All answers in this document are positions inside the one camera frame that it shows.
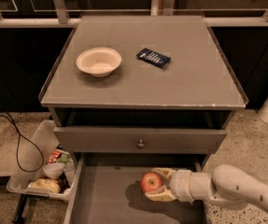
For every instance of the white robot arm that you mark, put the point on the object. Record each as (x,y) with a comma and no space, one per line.
(227,187)

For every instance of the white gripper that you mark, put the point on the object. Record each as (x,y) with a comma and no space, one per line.
(181,185)

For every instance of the green snack packet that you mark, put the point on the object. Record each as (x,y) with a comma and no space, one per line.
(64,158)

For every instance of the grey open middle drawer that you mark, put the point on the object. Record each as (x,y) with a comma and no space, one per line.
(107,191)

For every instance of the grey top drawer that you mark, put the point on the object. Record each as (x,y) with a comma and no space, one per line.
(124,140)

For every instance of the round metal drawer knob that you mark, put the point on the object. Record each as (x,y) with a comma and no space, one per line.
(140,144)

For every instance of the small white bowl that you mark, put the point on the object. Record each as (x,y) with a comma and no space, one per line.
(53,170)

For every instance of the yellow chip bag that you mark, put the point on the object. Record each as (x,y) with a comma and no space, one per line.
(49,184)

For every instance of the dark blue snack packet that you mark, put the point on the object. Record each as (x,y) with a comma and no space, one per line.
(149,56)

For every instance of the grey drawer cabinet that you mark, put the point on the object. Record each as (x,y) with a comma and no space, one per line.
(196,90)

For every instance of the red snack packet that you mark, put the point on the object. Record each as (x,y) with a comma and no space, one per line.
(54,156)

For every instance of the clear plastic storage bin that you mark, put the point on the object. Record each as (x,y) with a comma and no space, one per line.
(32,157)

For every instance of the metal railing frame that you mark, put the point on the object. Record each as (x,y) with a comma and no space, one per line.
(216,13)

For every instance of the white paper bowl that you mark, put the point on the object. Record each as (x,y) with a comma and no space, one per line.
(98,62)

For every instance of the red apple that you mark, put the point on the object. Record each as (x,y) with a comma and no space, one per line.
(150,181)

